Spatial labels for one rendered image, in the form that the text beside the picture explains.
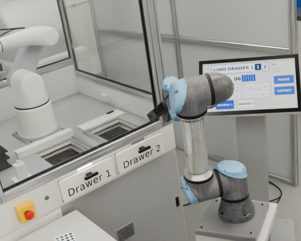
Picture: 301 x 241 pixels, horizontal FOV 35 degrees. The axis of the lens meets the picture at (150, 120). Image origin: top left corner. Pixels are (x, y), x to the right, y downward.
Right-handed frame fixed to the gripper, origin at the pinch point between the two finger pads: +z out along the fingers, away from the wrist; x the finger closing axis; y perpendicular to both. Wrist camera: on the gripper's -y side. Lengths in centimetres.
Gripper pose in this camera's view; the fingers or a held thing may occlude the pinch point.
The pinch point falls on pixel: (164, 120)
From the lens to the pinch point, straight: 240.1
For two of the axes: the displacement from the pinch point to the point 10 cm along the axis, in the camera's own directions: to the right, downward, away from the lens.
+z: -0.1, 4.5, 8.9
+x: -5.6, -7.4, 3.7
